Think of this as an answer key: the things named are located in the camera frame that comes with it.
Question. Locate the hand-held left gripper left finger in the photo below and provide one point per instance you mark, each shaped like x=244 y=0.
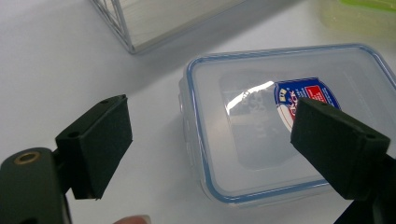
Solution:
x=93 y=149

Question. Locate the clear container with green lid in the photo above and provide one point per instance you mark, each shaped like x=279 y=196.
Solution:
x=367 y=21

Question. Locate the clear container with blue-rimmed lid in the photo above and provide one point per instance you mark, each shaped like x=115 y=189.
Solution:
x=249 y=155

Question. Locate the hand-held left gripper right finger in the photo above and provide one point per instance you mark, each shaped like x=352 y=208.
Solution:
x=336 y=146

